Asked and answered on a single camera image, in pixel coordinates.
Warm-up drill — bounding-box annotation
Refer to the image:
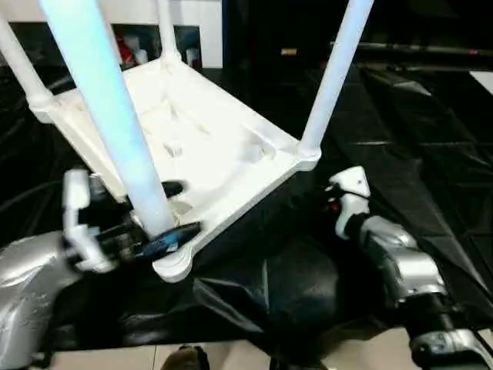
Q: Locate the black work mat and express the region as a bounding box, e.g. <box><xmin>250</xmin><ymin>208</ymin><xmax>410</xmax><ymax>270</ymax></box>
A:
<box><xmin>0</xmin><ymin>23</ymin><xmax>493</xmax><ymax>363</ymax></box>

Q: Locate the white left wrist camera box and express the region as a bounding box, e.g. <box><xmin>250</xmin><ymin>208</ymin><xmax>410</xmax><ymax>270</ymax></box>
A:
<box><xmin>63</xmin><ymin>170</ymin><xmax>118</xmax><ymax>273</ymax></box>

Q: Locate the white plastic table top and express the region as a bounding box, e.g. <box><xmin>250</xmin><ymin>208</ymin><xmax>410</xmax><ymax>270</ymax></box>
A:
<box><xmin>31</xmin><ymin>55</ymin><xmax>321</xmax><ymax>283</ymax></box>

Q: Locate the dark robot left foot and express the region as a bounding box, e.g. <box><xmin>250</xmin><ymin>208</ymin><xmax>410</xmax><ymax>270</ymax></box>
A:
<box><xmin>163</xmin><ymin>347</ymin><xmax>210</xmax><ymax>370</ymax></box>

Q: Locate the silver metal rail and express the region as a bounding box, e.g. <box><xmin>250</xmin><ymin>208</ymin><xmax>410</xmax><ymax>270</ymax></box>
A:
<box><xmin>331</xmin><ymin>42</ymin><xmax>493</xmax><ymax>59</ymax></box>

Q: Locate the white glass-door cabinet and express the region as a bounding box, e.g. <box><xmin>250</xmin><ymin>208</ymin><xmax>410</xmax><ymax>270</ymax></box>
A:
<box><xmin>0</xmin><ymin>0</ymin><xmax>224</xmax><ymax>72</ymax></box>

